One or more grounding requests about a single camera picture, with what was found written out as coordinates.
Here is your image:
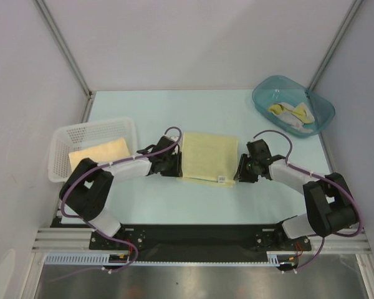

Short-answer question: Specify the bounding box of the yellow face towel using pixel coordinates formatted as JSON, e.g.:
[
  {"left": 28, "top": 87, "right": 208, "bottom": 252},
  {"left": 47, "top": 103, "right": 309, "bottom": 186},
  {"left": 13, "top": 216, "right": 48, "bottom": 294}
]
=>
[{"left": 69, "top": 138, "right": 130, "bottom": 169}]

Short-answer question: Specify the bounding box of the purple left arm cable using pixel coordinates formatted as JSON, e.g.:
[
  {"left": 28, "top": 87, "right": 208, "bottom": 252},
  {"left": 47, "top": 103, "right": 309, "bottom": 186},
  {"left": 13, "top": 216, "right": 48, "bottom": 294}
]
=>
[{"left": 48, "top": 126, "right": 183, "bottom": 283}]

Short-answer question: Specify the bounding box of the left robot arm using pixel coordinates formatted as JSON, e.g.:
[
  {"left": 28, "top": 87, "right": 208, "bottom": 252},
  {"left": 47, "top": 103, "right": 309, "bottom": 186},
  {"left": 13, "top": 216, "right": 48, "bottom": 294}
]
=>
[{"left": 59, "top": 136, "right": 181, "bottom": 249}]

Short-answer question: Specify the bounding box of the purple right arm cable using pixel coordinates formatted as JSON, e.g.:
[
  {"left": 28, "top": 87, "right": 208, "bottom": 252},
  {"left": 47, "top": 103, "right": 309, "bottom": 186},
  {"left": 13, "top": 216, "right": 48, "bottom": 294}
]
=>
[{"left": 252, "top": 129, "right": 364, "bottom": 275}]

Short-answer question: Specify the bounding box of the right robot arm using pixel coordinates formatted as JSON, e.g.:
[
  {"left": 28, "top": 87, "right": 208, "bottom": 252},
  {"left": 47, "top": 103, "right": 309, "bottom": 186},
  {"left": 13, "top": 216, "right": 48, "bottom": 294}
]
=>
[{"left": 234, "top": 140, "right": 360, "bottom": 250}]

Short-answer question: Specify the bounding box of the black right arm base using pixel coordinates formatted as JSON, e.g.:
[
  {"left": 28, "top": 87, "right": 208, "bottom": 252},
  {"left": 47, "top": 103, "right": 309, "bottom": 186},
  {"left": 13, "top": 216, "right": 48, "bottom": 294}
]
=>
[{"left": 254, "top": 222, "right": 312, "bottom": 252}]

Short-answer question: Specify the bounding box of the left rear aluminium post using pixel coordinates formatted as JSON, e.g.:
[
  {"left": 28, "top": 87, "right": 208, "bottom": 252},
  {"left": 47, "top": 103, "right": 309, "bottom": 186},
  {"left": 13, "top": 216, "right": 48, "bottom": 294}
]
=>
[{"left": 34, "top": 0, "right": 93, "bottom": 97}]

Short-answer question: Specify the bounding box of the green towel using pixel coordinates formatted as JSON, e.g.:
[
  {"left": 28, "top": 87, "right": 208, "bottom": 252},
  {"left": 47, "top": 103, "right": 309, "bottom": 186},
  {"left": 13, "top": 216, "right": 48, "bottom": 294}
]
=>
[{"left": 181, "top": 132, "right": 239, "bottom": 187}]

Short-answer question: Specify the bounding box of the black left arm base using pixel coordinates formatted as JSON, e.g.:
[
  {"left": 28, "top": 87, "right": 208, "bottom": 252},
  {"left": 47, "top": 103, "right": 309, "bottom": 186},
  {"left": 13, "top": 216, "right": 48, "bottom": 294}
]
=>
[{"left": 89, "top": 227, "right": 145, "bottom": 250}]

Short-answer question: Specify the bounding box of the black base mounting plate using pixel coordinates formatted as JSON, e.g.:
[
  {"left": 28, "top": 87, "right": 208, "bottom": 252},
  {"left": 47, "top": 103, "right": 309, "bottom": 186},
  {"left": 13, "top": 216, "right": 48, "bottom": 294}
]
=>
[{"left": 49, "top": 222, "right": 312, "bottom": 264}]

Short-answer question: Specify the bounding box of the white perforated plastic basket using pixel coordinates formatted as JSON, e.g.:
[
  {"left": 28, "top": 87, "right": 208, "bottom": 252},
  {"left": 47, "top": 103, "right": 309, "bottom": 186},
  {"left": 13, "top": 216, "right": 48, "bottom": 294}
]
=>
[{"left": 47, "top": 117, "right": 138, "bottom": 183}]

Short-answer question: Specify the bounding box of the grey yellow towel in basin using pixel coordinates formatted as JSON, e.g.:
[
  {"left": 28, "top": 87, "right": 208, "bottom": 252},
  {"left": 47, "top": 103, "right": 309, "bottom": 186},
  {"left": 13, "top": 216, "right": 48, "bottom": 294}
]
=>
[{"left": 267, "top": 102, "right": 315, "bottom": 133}]

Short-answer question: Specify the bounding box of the teal plastic basin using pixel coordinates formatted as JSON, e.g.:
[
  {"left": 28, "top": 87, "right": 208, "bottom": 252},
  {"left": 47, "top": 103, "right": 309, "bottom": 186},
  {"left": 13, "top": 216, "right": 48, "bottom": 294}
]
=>
[{"left": 252, "top": 75, "right": 335, "bottom": 138}]

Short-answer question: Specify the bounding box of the aluminium post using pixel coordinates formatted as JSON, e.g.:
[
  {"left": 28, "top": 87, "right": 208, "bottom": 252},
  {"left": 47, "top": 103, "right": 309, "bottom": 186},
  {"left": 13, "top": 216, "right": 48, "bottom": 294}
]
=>
[
  {"left": 34, "top": 0, "right": 93, "bottom": 97},
  {"left": 308, "top": 0, "right": 365, "bottom": 91}
]

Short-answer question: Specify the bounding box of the aluminium front frame rail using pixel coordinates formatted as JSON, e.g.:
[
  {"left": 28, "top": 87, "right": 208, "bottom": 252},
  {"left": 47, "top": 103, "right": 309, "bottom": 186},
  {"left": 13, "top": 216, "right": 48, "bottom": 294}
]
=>
[{"left": 32, "top": 228, "right": 371, "bottom": 254}]

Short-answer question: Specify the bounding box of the light blue cable duct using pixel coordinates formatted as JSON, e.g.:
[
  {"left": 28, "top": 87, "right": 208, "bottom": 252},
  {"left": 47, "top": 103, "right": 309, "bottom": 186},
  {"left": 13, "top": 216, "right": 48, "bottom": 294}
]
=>
[{"left": 45, "top": 252, "right": 297, "bottom": 267}]

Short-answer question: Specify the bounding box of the right rear aluminium post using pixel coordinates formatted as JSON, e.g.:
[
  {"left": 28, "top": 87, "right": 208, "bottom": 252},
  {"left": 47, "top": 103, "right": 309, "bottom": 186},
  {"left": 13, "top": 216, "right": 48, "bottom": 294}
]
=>
[{"left": 308, "top": 0, "right": 365, "bottom": 91}]

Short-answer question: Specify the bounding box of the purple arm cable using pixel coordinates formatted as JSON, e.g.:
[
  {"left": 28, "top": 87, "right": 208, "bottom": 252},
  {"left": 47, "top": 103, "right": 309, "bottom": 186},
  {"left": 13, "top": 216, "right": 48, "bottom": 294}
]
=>
[
  {"left": 48, "top": 126, "right": 183, "bottom": 283},
  {"left": 252, "top": 129, "right": 364, "bottom": 275}
]

